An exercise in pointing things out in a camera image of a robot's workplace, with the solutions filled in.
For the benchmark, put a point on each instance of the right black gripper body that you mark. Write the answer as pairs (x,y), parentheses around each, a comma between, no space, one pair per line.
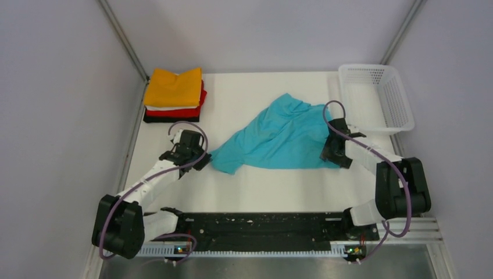
(346,163)

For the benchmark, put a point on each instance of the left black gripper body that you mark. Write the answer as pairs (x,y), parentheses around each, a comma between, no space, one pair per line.
(197,153)

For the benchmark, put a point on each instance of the cyan t shirt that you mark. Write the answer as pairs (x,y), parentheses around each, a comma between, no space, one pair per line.
(288,134)

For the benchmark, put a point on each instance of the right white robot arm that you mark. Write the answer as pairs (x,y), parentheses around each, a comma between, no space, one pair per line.
(401,188)

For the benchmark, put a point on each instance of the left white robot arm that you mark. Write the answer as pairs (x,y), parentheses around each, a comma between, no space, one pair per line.
(121,227)

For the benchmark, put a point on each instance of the white plastic basket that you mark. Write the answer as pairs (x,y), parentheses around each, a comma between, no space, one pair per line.
(374,98)

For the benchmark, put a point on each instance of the folded orange t shirt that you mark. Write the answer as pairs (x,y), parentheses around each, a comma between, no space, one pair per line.
(169,90)

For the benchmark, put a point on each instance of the white slotted cable duct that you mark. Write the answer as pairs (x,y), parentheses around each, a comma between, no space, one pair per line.
(166,250)

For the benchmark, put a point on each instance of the left corner metal post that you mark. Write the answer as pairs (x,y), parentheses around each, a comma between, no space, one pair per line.
(122,38)

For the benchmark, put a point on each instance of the corner metal post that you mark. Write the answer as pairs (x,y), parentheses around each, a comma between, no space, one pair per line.
(122,38)
(400,35)

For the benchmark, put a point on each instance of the right corner metal post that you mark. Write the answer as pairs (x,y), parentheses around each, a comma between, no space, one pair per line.
(400,35)

